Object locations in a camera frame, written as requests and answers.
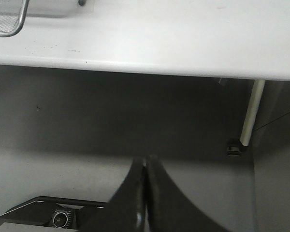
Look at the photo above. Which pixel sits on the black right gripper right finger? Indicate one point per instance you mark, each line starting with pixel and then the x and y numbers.
pixel 169 210

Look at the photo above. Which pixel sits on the black table foot caster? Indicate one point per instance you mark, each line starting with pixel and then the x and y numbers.
pixel 233 148

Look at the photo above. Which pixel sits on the silver wire rack frame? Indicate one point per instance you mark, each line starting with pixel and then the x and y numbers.
pixel 82 2

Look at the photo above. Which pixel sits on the silver mesh tray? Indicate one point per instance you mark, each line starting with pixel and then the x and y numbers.
pixel 12 16

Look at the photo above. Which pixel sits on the black robot base camera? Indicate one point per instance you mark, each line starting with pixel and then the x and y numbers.
pixel 52 212

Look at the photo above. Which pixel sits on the white table leg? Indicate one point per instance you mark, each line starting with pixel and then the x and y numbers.
pixel 251 112

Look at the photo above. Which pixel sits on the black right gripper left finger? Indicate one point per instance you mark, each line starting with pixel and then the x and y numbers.
pixel 125 212

